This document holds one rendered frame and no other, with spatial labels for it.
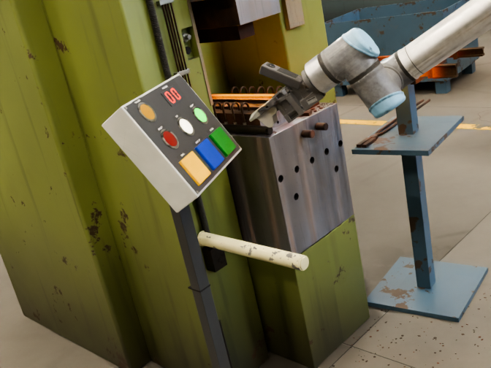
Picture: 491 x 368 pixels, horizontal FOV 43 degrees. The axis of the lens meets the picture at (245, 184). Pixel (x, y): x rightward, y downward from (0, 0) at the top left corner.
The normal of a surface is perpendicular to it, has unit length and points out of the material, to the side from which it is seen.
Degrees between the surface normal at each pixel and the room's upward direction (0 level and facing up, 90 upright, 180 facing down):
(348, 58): 89
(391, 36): 90
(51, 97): 90
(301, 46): 90
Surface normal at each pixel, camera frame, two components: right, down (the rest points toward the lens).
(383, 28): -0.59, 0.39
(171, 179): -0.31, 0.39
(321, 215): 0.71, 0.11
